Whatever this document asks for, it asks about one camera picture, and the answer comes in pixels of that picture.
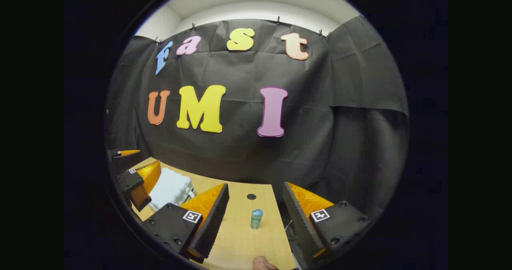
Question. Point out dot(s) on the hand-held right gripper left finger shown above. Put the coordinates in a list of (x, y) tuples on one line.
[(212, 226)]

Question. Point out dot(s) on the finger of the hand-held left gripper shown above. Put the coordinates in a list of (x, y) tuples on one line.
[(134, 186), (126, 161)]

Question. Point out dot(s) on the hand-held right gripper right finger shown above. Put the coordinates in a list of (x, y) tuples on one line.
[(300, 226)]

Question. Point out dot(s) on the white suitcase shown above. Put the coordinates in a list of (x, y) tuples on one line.
[(170, 188)]

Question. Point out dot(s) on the teal bottle with blue cap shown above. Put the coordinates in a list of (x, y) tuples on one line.
[(256, 220)]

